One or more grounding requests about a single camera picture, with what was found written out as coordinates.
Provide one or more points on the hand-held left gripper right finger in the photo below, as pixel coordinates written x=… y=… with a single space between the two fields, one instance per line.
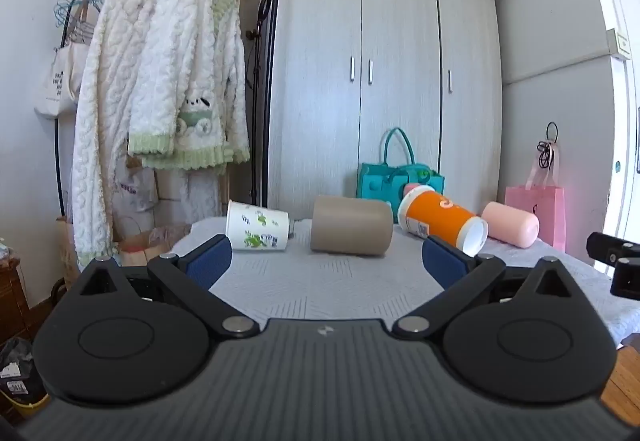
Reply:
x=446 y=263

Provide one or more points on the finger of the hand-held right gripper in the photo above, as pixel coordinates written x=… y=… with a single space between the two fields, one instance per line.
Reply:
x=627 y=278
x=612 y=246

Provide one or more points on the white cardigan with green trim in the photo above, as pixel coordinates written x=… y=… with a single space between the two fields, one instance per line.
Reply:
x=190 y=46

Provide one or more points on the pink cup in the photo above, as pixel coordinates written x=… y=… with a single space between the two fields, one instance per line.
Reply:
x=510 y=223

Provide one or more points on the white tote bag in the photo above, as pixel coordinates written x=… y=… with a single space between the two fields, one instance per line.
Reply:
x=57 y=86

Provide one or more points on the yellow bin with black bag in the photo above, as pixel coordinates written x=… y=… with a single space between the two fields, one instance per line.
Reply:
x=17 y=386

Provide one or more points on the brown paper bag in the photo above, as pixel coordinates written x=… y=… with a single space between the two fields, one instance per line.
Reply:
x=140 y=245

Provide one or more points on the light wooden wardrobe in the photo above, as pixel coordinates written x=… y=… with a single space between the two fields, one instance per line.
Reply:
x=320 y=121

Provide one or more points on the tan cup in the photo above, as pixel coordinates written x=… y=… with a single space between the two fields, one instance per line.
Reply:
x=350 y=226

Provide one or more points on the white cup with green print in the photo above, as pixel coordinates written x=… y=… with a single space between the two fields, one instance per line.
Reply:
x=252 y=228

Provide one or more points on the pink gift bag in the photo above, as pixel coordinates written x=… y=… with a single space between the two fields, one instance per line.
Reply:
x=546 y=208

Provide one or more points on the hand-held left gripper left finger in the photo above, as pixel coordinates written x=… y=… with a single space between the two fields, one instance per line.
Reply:
x=210 y=262

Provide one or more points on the dark wooden cabinet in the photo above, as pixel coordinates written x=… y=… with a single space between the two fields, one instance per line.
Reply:
x=12 y=301

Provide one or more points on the white wall switch box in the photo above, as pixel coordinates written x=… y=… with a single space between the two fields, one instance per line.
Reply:
x=619 y=43

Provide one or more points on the white fluffy robe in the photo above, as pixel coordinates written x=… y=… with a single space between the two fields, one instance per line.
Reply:
x=100 y=121

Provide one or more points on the teal handbag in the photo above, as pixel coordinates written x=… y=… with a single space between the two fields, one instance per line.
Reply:
x=376 y=186

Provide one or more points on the grey patterned tablecloth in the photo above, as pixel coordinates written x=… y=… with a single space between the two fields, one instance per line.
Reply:
x=325 y=281

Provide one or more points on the orange cup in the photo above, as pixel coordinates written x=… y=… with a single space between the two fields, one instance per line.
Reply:
x=440 y=216

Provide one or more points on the white printed plastic bag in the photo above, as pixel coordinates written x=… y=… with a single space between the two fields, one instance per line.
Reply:
x=135 y=191

